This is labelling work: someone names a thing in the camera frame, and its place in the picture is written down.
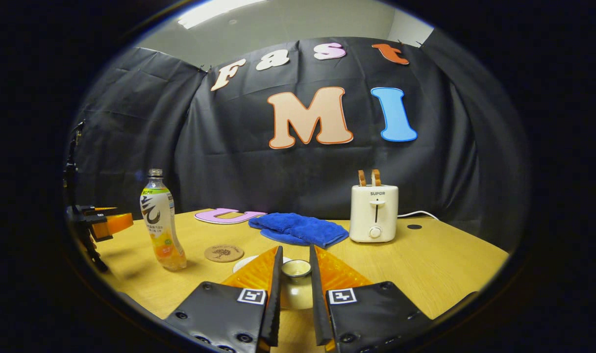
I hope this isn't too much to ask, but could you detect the black backdrop cloth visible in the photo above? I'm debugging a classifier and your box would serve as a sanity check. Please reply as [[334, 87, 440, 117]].
[[65, 37, 531, 253]]

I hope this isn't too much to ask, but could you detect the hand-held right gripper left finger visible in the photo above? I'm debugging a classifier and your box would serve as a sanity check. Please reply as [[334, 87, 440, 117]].
[[165, 246, 284, 353]]

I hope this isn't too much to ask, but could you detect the cream ceramic teacup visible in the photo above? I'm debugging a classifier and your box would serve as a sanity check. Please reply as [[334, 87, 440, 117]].
[[233, 255, 292, 273]]

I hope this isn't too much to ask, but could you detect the blue towel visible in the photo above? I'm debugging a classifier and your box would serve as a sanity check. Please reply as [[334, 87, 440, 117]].
[[248, 212, 349, 249]]

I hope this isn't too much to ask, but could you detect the labelled plastic water bottle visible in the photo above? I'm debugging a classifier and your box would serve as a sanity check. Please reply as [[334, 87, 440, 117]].
[[140, 169, 187, 272]]

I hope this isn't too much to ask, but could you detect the white toaster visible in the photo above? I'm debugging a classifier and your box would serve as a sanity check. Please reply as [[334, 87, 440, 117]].
[[349, 184, 399, 244]]

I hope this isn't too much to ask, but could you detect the pink foam cutout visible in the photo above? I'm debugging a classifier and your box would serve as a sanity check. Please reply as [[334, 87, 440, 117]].
[[195, 208, 268, 225]]

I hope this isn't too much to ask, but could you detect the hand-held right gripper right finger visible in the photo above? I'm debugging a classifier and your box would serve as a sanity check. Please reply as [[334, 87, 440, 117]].
[[309, 245, 433, 353]]

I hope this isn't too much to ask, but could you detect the white toaster cable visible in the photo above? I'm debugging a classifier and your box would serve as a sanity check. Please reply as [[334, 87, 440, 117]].
[[397, 211, 441, 221]]

